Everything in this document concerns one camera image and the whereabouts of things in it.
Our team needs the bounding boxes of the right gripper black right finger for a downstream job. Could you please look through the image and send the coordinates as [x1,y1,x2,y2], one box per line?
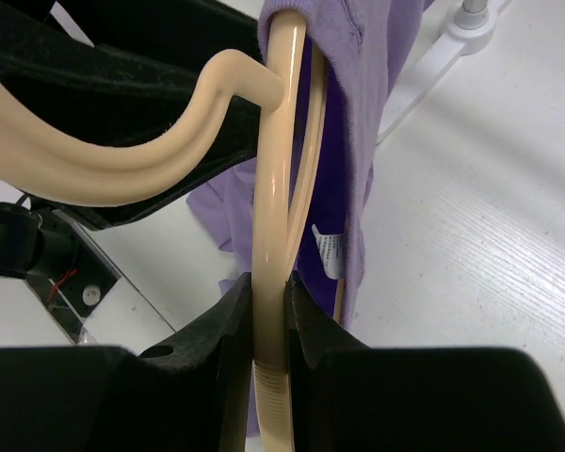
[284,275,565,451]

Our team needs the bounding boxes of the wooden clothes hanger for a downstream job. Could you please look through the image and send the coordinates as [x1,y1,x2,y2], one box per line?
[0,9,328,451]

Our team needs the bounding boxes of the white clothes rack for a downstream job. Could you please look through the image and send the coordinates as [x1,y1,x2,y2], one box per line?
[377,0,510,143]

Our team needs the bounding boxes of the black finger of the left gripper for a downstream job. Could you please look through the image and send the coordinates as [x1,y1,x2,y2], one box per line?
[0,0,265,232]

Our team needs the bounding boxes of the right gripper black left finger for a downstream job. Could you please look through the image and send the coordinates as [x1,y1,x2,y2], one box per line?
[0,274,252,451]

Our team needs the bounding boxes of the purple t shirt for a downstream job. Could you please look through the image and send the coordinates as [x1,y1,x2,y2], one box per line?
[186,1,434,327]

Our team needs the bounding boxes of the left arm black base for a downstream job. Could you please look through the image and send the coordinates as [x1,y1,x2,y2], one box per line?
[0,202,174,354]

